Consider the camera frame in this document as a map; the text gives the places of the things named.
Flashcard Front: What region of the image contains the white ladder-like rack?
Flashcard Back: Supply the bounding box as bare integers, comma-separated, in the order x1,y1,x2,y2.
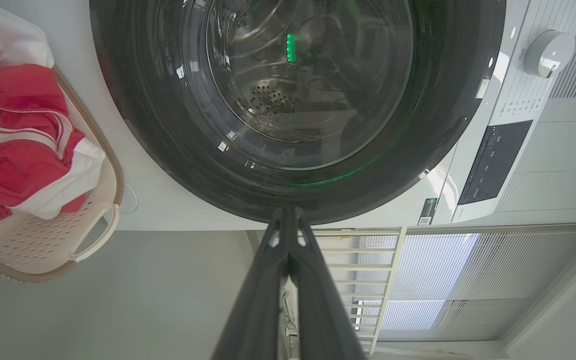
313,227,409,356

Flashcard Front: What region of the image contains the black washer display panel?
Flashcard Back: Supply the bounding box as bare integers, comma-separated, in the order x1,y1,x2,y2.
458,120,534,206

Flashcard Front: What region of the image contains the red and white garment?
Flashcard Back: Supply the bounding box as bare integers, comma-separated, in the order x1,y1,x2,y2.
0,0,106,223

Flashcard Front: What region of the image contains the silver washer control knob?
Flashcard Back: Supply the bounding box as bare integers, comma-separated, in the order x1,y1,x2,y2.
524,30,576,78

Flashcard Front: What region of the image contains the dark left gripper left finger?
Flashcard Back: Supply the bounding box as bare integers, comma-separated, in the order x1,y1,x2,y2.
211,207,290,360

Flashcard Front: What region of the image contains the small QR code sticker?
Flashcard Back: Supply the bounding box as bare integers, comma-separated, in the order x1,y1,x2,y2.
418,197,439,226

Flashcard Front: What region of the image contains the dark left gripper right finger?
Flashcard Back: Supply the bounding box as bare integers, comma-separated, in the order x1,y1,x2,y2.
290,207,366,360

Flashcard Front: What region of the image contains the white front-load washing machine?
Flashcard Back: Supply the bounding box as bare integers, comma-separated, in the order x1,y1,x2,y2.
0,0,576,232

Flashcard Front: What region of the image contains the black round glass washer door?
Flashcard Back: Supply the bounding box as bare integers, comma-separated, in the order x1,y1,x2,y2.
89,0,507,226

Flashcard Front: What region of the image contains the stainless steel washer drum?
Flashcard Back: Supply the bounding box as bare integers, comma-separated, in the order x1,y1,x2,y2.
208,0,414,146

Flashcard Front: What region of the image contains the cream perforated laundry basket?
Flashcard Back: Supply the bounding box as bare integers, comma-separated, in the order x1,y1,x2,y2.
0,65,125,283

